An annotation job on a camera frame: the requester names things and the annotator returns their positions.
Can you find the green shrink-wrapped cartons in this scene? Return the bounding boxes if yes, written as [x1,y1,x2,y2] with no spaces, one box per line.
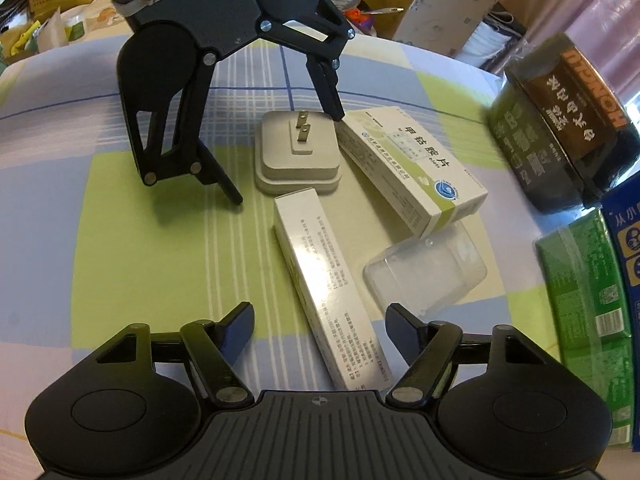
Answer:
[535,209,636,446]

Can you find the pink curtain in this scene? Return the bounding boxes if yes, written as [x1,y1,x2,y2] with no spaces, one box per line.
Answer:
[488,0,639,103]

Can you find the clear plastic tray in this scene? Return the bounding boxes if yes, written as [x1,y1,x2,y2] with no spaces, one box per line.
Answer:
[363,221,488,318]

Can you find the white green tablet box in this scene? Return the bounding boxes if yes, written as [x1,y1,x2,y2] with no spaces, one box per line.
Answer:
[336,106,488,238]

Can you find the blue carton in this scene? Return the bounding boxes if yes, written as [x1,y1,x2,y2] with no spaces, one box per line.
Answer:
[602,172,640,452]

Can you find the checked pastel tablecloth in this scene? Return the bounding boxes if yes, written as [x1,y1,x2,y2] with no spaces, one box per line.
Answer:
[1,37,562,479]

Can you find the white power adapter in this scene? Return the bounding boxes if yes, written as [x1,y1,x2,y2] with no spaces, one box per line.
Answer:
[254,110,342,195]

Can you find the long white medicine box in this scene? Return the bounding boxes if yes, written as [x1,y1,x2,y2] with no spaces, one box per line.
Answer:
[273,188,393,391]

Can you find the black food container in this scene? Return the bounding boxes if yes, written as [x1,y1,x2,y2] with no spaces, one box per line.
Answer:
[486,32,639,214]

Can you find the brown cardboard side boxes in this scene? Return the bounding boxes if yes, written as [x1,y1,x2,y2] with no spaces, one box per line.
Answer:
[346,0,497,58]

